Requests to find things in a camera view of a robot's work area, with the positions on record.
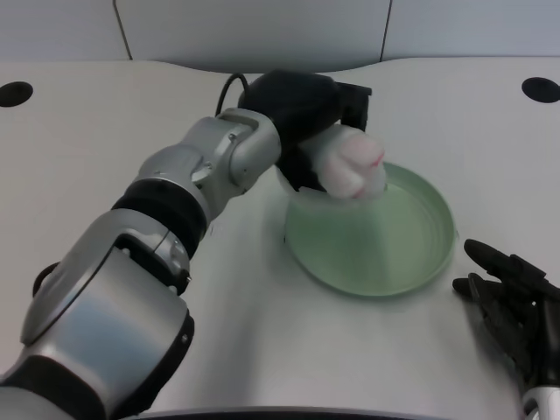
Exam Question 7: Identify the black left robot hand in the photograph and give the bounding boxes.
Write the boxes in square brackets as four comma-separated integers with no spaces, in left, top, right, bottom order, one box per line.
[237,69,373,193]

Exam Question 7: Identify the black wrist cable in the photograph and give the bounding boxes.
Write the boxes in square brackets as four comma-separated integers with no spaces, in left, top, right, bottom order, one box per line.
[215,72,250,117]

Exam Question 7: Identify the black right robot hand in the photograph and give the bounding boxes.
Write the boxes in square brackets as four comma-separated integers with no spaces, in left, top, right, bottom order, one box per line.
[451,238,560,395]

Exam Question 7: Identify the white rabbit doll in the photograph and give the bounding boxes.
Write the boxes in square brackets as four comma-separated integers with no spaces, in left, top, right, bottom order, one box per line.
[311,124,388,202]

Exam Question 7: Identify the black table cable grommet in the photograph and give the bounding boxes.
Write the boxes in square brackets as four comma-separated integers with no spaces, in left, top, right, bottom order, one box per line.
[521,76,560,103]
[0,80,34,107]

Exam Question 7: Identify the green round plate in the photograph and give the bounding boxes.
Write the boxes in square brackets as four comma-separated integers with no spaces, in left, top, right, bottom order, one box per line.
[273,160,459,299]

